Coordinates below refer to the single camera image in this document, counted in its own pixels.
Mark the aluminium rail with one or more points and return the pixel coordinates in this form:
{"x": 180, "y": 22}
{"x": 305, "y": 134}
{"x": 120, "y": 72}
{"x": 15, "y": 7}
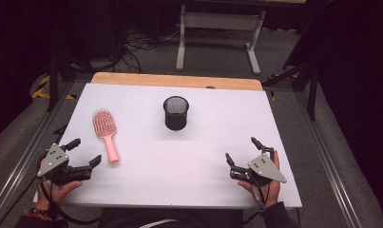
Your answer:
{"x": 24, "y": 152}
{"x": 328, "y": 164}

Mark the black mesh pen holder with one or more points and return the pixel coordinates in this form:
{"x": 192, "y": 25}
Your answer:
{"x": 176, "y": 114}

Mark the person's right hand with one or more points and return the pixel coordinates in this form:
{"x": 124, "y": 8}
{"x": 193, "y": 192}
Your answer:
{"x": 270, "y": 186}

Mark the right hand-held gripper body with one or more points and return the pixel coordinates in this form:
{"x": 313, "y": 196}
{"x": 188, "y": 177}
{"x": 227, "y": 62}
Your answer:
{"x": 264, "y": 171}

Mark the person's left hand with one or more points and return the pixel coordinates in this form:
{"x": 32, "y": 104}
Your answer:
{"x": 61, "y": 192}

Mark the white metal table frame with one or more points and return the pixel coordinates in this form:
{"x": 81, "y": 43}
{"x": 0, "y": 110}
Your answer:
{"x": 218, "y": 28}

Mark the person's dark clothing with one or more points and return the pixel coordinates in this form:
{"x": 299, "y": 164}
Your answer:
{"x": 171, "y": 218}

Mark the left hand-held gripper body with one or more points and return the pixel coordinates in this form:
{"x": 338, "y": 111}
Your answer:
{"x": 54, "y": 161}

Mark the black metal stand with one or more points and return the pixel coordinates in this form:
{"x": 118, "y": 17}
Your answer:
{"x": 300, "y": 79}
{"x": 58, "y": 72}

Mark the pink hairbrush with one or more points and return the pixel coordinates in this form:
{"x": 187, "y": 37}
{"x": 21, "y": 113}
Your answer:
{"x": 105, "y": 130}

